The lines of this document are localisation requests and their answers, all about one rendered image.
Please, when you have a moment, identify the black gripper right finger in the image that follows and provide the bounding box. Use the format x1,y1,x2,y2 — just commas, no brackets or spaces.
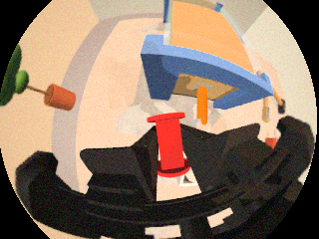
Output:
179,122,260,192

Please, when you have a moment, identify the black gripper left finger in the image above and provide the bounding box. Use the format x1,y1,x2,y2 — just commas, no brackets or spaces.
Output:
79,126,160,202

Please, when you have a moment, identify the white crank handle with red grip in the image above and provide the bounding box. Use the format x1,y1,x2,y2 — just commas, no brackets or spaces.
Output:
148,113,190,178

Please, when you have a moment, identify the mallet with grey head and wooden handle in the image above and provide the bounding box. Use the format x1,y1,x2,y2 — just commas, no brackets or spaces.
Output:
272,89,286,115

